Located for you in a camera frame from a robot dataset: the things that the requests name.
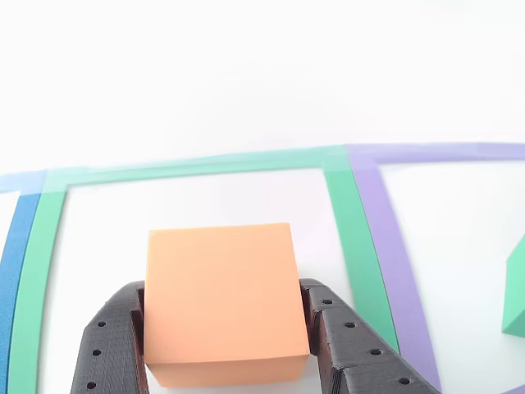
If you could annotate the orange block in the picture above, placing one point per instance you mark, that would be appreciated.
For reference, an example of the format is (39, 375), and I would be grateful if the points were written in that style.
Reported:
(221, 287)

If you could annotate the green cube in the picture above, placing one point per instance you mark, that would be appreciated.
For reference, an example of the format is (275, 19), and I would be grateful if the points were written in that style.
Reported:
(517, 295)

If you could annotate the green tape square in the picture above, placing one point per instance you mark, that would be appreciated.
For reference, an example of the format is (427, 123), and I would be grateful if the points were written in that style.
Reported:
(37, 267)

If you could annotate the purple tape square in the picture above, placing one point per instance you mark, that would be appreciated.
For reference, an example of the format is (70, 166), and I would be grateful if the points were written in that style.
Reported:
(389, 246)

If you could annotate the blue tape square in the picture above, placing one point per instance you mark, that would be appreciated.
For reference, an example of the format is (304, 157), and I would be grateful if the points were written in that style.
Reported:
(12, 267)

